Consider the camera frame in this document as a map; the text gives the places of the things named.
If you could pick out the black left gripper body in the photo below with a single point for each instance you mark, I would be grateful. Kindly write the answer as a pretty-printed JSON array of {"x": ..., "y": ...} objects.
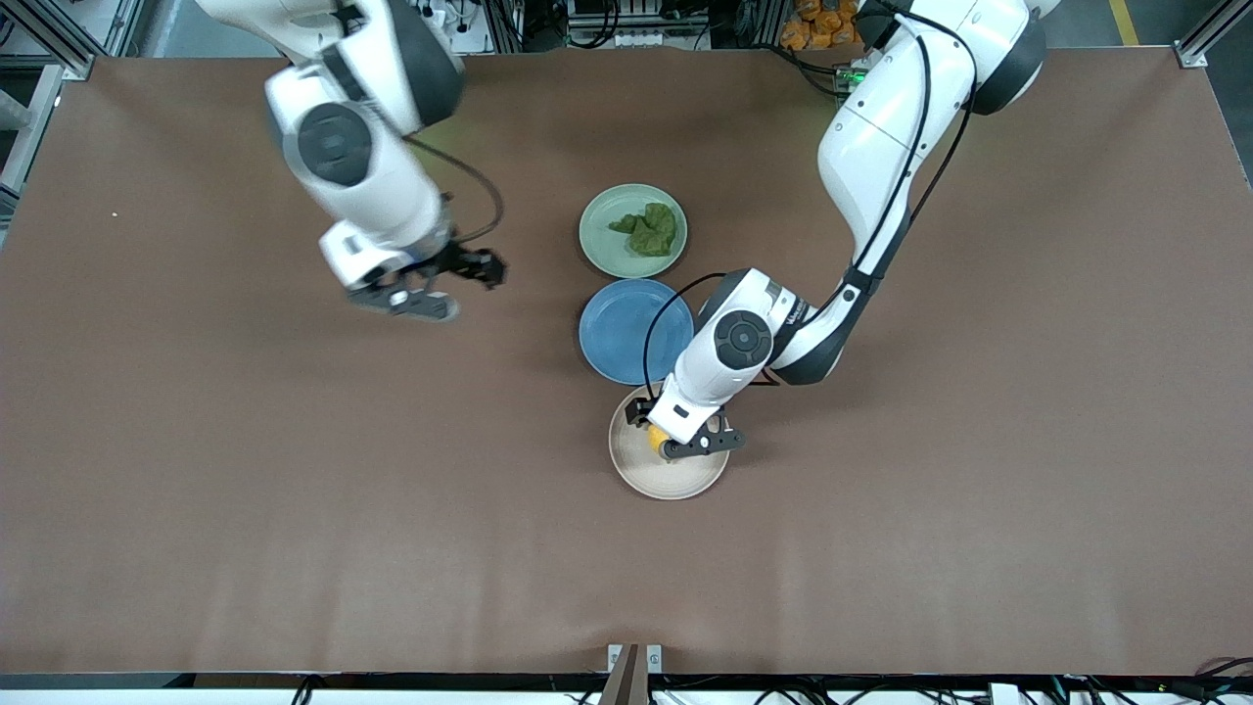
[{"x": 641, "y": 412}]

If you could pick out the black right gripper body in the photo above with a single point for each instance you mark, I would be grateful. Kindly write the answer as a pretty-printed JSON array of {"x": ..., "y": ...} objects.
[{"x": 462, "y": 261}]

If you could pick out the yellow lemon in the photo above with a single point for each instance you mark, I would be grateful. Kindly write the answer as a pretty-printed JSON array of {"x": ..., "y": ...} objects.
[{"x": 657, "y": 439}]

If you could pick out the green lettuce leaf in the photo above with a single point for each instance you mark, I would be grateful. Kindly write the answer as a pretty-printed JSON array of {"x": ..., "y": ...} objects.
[{"x": 651, "y": 233}]

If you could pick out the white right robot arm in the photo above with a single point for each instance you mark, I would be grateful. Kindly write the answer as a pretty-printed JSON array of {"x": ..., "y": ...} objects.
[{"x": 372, "y": 196}]

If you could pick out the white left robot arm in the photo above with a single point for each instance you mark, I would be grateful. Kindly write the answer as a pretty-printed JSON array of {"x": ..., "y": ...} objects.
[{"x": 881, "y": 147}]

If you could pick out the beige round plate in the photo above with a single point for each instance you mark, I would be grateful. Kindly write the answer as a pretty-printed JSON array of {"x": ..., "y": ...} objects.
[{"x": 656, "y": 480}]

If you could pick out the blue round plate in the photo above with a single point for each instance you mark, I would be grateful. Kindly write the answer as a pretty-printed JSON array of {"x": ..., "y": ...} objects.
[{"x": 617, "y": 333}]

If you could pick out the light green round plate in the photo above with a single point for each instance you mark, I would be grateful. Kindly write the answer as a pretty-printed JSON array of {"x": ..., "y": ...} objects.
[{"x": 599, "y": 245}]

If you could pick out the white power strip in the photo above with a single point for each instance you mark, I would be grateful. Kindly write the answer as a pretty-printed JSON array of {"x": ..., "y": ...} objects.
[{"x": 460, "y": 24}]

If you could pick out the metal bracket with wooden post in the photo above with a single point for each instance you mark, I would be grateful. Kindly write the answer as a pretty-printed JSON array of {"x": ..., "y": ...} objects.
[{"x": 633, "y": 671}]

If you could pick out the aluminium frame profile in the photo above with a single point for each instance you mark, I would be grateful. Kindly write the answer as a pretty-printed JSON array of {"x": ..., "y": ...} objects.
[
  {"x": 54, "y": 39},
  {"x": 1214, "y": 34}
]

